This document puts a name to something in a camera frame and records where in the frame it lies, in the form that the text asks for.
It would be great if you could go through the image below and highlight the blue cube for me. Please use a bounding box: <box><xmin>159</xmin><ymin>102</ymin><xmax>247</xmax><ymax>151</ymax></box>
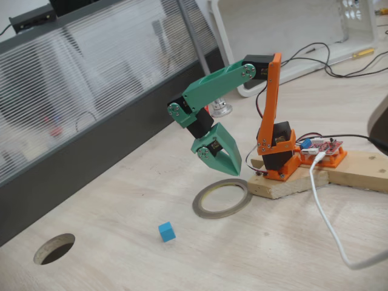
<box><xmin>158</xmin><ymin>221</ymin><xmax>176</xmax><ymax>243</ymax></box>

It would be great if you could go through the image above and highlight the wooden base block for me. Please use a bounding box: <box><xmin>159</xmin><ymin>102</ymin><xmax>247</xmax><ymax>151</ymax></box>
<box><xmin>247</xmin><ymin>157</ymin><xmax>330</xmax><ymax>200</ymax></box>

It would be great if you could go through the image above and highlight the red circuit board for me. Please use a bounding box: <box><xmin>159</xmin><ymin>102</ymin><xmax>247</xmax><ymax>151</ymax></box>
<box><xmin>299</xmin><ymin>138</ymin><xmax>345</xmax><ymax>157</ymax></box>

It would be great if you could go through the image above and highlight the long wooden plank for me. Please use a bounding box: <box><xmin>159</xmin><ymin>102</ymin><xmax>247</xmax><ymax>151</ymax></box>
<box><xmin>328</xmin><ymin>150</ymin><xmax>388</xmax><ymax>193</ymax></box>

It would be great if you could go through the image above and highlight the white plastic crate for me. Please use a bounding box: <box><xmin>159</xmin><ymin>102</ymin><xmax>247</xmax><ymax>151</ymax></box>
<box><xmin>207</xmin><ymin>0</ymin><xmax>380</xmax><ymax>98</ymax></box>

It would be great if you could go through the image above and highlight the frosted ribbed partition panel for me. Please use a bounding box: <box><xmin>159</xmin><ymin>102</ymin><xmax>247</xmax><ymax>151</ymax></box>
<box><xmin>0</xmin><ymin>0</ymin><xmax>227</xmax><ymax>248</ymax></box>

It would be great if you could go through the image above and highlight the grey rounded blurry object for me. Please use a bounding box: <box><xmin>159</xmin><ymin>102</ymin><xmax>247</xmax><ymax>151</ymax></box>
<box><xmin>366</xmin><ymin>94</ymin><xmax>388</xmax><ymax>152</ymax></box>

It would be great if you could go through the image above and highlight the blurred red object behind panel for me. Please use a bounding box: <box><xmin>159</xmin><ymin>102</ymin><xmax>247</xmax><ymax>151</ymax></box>
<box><xmin>45</xmin><ymin>116</ymin><xmax>65</xmax><ymax>138</ymax></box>

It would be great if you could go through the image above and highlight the black monitor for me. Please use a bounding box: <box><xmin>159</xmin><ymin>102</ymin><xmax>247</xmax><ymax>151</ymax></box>
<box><xmin>49</xmin><ymin>0</ymin><xmax>101</xmax><ymax>18</ymax></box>

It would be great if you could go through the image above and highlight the black device box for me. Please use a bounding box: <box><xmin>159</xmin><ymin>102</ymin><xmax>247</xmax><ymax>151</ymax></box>
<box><xmin>8</xmin><ymin>4</ymin><xmax>58</xmax><ymax>33</ymax></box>

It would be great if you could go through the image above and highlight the servo wire loop at base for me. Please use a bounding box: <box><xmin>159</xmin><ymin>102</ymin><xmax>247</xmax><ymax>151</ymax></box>
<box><xmin>244</xmin><ymin>144</ymin><xmax>269</xmax><ymax>177</ymax></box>

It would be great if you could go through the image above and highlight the grey tape ring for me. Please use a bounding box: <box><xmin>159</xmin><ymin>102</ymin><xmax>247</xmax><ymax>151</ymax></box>
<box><xmin>192</xmin><ymin>178</ymin><xmax>253</xmax><ymax>219</ymax></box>

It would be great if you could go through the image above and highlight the servo wire at upper arm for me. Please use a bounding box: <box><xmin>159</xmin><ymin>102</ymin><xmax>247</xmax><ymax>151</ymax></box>
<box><xmin>255</xmin><ymin>79</ymin><xmax>271</xmax><ymax>119</ymax></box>

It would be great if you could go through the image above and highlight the white USB cable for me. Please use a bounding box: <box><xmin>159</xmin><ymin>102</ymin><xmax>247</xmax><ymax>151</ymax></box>
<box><xmin>309</xmin><ymin>152</ymin><xmax>388</xmax><ymax>270</ymax></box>

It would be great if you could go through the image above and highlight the black cable loop behind panel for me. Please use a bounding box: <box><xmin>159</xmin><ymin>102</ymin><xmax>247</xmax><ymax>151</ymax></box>
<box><xmin>75</xmin><ymin>111</ymin><xmax>98</xmax><ymax>134</ymax></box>

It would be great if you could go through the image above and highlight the thin black cable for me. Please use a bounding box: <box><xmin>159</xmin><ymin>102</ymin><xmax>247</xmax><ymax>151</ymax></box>
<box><xmin>280</xmin><ymin>42</ymin><xmax>388</xmax><ymax>78</ymax></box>
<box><xmin>283</xmin><ymin>50</ymin><xmax>388</xmax><ymax>78</ymax></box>

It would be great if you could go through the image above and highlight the black power cable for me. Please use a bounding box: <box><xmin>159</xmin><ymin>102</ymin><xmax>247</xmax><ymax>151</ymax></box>
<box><xmin>321</xmin><ymin>134</ymin><xmax>388</xmax><ymax>152</ymax></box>

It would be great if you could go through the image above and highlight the yellow handled screwdriver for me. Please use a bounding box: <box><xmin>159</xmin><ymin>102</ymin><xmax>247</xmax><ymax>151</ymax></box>
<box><xmin>339</xmin><ymin>47</ymin><xmax>376</xmax><ymax>61</ymax></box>

